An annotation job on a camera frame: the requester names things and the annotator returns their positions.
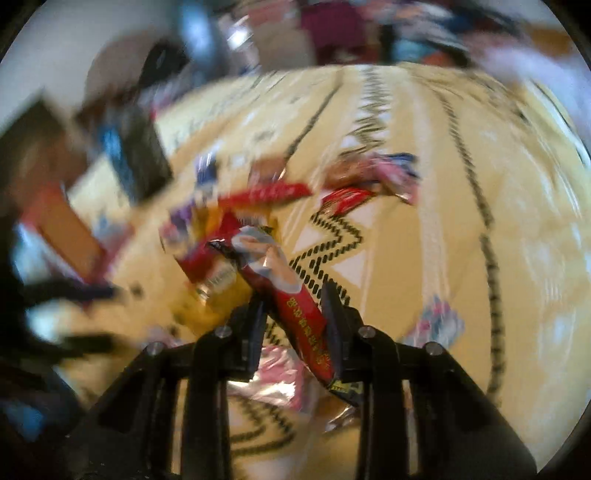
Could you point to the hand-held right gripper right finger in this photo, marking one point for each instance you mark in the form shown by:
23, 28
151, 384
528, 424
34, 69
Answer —
333, 318

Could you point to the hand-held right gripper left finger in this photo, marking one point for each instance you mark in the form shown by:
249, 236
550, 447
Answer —
256, 325

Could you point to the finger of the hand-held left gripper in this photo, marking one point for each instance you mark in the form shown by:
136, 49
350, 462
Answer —
69, 290
69, 348

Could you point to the dark red snack bar packet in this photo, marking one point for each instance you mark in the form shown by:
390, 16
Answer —
295, 309

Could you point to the scale-patterned purple teal packet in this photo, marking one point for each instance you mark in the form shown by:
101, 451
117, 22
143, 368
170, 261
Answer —
438, 323

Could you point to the brown orange box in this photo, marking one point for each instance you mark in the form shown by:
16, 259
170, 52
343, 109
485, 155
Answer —
64, 230

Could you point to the blue box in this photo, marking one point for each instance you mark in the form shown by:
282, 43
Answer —
25, 417

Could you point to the small red snack packet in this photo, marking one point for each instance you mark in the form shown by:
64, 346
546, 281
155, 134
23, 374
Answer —
346, 201

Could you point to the purple snack packet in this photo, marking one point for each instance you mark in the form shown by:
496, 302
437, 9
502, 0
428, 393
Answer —
180, 226

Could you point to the long red snack packet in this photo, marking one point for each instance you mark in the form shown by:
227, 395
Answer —
268, 194

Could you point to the glossy brown snack wrapper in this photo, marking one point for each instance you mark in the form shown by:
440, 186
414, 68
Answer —
344, 173

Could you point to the tall black box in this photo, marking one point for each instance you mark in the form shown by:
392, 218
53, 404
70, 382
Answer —
138, 157

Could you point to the clear brown pastry packet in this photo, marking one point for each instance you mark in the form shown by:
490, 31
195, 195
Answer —
268, 170

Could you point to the small blue snack packet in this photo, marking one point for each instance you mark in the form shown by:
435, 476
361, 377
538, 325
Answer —
207, 168

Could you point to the yellow patterned bedsheet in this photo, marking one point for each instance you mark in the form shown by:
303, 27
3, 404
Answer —
415, 138

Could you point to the pile of clothes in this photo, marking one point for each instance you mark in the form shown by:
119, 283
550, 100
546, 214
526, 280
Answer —
415, 41

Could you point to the maroon garment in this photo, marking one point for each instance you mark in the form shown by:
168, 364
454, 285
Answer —
332, 23

